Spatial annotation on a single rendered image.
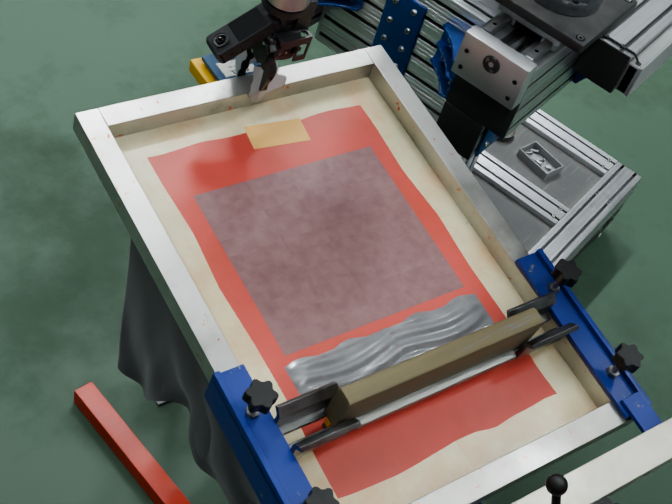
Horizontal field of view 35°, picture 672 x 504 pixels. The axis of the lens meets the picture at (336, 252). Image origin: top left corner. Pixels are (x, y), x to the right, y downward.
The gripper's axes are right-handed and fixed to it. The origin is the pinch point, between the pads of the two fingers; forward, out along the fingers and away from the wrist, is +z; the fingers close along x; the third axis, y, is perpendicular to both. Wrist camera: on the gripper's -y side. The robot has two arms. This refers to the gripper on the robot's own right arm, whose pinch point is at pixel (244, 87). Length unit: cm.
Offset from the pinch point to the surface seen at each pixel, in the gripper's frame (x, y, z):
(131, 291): -14.2, -22.2, 30.7
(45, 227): 58, -1, 120
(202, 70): 20.1, 6.4, 18.9
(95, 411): -3, -15, 107
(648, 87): 45, 232, 118
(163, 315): -23.8, -21.9, 23.5
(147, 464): -21, -10, 105
